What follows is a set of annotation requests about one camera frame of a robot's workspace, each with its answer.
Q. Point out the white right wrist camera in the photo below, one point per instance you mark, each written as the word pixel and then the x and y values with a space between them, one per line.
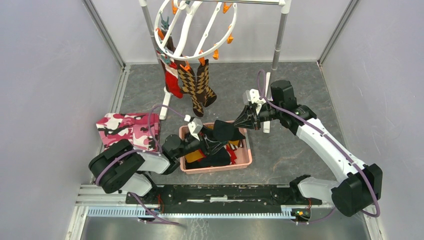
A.
pixel 251 97

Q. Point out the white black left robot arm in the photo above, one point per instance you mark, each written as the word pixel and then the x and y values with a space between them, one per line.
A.
pixel 124 167

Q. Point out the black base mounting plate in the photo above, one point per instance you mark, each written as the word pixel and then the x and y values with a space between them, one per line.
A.
pixel 226 199

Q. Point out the pink perforated plastic basket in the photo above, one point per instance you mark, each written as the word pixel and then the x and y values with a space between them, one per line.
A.
pixel 238 156

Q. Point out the black cloth in basket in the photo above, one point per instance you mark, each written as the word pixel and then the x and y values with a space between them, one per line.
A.
pixel 217 160

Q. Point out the orange clothes clip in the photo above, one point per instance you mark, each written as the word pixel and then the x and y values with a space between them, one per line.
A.
pixel 202 61
pixel 185 66

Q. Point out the argyle brown yellow sock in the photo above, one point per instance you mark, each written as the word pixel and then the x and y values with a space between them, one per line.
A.
pixel 189 86

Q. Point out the white round clip hanger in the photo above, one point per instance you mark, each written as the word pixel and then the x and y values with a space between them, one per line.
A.
pixel 198 28

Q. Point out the red white santa sock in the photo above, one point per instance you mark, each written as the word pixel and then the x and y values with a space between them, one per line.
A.
pixel 172 81

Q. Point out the yellow cloth in basket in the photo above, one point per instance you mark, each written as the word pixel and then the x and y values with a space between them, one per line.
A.
pixel 194 156

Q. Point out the black sock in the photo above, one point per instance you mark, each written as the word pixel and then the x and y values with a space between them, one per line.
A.
pixel 226 131

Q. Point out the teal clothes clip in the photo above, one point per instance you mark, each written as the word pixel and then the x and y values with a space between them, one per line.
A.
pixel 164 23

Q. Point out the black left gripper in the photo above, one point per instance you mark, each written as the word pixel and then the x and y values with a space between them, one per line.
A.
pixel 210 146

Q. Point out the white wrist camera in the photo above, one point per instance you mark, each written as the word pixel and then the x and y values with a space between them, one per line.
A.
pixel 251 97
pixel 194 126

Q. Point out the pink camouflage folded cloth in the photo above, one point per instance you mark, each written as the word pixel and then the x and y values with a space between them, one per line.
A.
pixel 140 129

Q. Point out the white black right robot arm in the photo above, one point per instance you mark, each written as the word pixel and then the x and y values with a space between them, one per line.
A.
pixel 358 185

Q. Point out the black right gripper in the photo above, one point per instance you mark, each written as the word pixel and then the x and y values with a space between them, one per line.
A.
pixel 246 120

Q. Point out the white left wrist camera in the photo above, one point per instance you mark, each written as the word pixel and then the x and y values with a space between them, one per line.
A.
pixel 194 126

